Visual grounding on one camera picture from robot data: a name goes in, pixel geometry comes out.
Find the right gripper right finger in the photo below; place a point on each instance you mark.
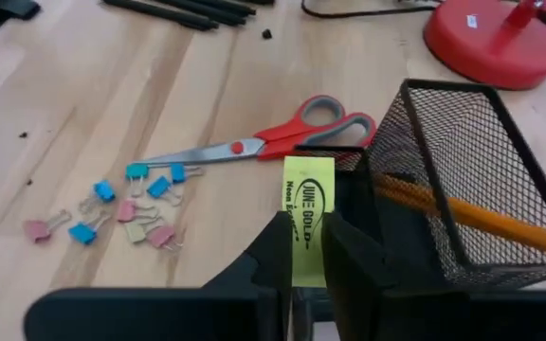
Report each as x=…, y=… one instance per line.
x=396, y=312

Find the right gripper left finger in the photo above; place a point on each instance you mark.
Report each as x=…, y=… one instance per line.
x=235, y=308

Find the pink binder clip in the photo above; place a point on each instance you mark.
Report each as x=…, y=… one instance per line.
x=126, y=210
x=36, y=231
x=161, y=236

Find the beige binder clip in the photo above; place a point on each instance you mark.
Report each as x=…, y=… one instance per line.
x=135, y=233

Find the orange pencil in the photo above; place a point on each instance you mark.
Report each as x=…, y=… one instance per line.
x=491, y=229
x=491, y=215

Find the yellow-green eraser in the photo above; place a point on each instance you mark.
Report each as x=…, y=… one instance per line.
x=308, y=189

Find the blue binder clip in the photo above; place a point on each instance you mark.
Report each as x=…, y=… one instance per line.
x=82, y=234
x=178, y=173
x=159, y=187
x=105, y=191

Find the teal binder clip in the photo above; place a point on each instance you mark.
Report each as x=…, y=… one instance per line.
x=137, y=171

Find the black mesh desk organizer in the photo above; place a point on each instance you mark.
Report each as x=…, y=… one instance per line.
x=467, y=156

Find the black pen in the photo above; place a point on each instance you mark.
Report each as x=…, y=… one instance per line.
x=230, y=5
x=206, y=12
x=159, y=12
x=259, y=2

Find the red desk lamp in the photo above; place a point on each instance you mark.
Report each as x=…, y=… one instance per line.
x=481, y=47

